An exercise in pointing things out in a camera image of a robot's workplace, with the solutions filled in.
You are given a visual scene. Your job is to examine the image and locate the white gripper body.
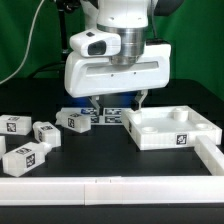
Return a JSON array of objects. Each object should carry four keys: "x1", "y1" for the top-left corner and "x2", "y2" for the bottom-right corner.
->
[{"x1": 64, "y1": 44, "x2": 171, "y2": 98}]

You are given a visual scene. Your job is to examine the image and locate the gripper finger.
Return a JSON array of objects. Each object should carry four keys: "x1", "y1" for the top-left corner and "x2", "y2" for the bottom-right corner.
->
[
  {"x1": 90, "y1": 96, "x2": 101, "y2": 115},
  {"x1": 131, "y1": 90, "x2": 147, "y2": 111}
]

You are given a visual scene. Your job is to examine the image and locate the white square table top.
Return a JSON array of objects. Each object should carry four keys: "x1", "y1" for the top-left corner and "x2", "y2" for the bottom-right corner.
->
[{"x1": 121, "y1": 106, "x2": 222, "y2": 150}]

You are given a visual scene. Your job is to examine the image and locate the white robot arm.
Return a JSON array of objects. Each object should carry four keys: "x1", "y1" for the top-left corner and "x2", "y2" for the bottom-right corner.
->
[{"x1": 65, "y1": 0, "x2": 184, "y2": 114}]

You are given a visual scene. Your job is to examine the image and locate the white tag sheet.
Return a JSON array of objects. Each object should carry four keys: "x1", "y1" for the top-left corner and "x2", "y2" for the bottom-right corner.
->
[{"x1": 61, "y1": 107, "x2": 122, "y2": 125}]

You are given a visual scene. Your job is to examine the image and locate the black stand pole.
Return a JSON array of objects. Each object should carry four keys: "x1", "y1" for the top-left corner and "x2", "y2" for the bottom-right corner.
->
[{"x1": 53, "y1": 0, "x2": 80, "y2": 62}]

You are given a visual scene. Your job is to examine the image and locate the white block at left edge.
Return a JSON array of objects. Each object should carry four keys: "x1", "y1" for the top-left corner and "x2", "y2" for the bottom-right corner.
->
[{"x1": 0, "y1": 136, "x2": 6, "y2": 160}]

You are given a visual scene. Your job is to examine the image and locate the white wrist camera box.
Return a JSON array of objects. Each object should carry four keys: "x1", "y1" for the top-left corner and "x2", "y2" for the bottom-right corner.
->
[{"x1": 70, "y1": 28, "x2": 121, "y2": 57}]

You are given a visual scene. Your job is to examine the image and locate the black cable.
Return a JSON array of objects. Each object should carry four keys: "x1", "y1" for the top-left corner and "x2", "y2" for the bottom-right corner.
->
[{"x1": 27, "y1": 61, "x2": 68, "y2": 80}]

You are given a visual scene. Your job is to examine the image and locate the white cable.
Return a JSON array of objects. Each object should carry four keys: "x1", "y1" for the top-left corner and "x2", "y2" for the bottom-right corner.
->
[{"x1": 0, "y1": 0, "x2": 46, "y2": 86}]

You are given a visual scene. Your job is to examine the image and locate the white front fence rail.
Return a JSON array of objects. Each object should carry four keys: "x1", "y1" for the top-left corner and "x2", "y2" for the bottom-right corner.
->
[{"x1": 0, "y1": 176, "x2": 224, "y2": 206}]

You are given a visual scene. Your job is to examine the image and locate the white fence rail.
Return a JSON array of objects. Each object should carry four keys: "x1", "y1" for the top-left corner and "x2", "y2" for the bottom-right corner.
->
[
  {"x1": 0, "y1": 176, "x2": 224, "y2": 206},
  {"x1": 194, "y1": 135, "x2": 224, "y2": 176}
]

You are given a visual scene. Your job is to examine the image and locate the white right fence rail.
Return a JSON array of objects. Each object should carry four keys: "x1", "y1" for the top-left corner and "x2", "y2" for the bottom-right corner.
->
[{"x1": 194, "y1": 135, "x2": 224, "y2": 176}]

